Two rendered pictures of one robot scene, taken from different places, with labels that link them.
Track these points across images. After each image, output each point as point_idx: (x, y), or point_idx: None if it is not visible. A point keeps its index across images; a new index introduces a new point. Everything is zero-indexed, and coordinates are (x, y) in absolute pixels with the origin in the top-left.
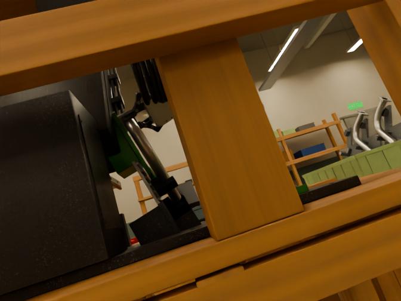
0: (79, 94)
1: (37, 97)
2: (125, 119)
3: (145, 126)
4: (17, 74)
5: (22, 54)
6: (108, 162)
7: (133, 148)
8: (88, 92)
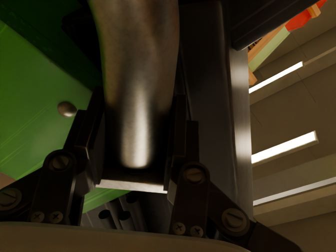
0: (243, 178)
1: (247, 140)
2: (184, 100)
3: (57, 158)
4: None
5: None
6: None
7: (28, 26)
8: (242, 192)
